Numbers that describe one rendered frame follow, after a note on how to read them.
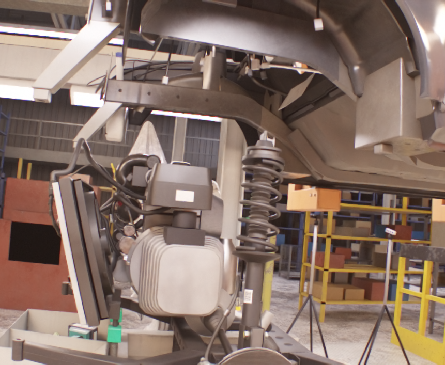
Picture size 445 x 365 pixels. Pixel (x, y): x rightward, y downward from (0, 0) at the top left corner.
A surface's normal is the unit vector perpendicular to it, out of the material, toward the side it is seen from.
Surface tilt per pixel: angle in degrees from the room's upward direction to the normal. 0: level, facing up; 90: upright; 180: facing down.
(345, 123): 107
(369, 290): 90
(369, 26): 129
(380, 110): 90
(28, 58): 90
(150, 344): 90
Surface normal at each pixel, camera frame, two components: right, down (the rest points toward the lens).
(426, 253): -0.97, -0.10
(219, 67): 0.48, -0.10
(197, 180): 0.23, -0.26
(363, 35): -0.82, 0.53
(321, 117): 0.03, 0.16
